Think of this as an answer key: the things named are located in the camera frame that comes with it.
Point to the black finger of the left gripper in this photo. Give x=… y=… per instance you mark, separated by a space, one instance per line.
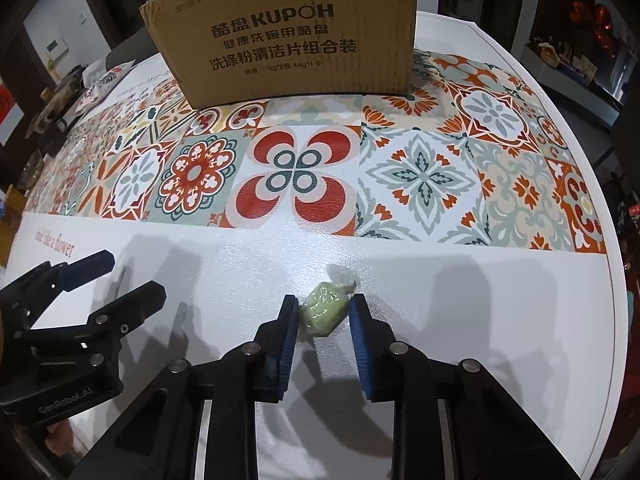
x=123 y=315

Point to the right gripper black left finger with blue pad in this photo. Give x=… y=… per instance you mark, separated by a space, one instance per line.
x=157 y=436

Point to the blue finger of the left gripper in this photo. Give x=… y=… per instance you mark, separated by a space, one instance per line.
x=83 y=271

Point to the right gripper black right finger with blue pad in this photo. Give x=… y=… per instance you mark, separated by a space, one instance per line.
x=451 y=421

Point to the green candy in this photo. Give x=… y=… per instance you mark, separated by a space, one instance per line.
x=326 y=306

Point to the person's left hand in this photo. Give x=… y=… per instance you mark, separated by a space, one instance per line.
x=61 y=440

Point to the metal hot pot cooker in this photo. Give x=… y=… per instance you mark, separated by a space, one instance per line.
x=58 y=101

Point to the red fu character poster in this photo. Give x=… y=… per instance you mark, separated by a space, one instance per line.
x=10 y=114

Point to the printed snack bag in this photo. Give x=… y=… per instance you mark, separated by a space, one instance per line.
x=98 y=87

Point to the patterned tile table mat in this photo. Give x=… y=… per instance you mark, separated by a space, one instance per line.
x=468 y=156

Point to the brown cardboard box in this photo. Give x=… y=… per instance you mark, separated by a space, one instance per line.
x=226 y=51

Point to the white low cabinet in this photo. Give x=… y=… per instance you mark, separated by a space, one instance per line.
x=570 y=89

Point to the red foil balloons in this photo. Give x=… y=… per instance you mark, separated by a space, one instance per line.
x=592 y=29

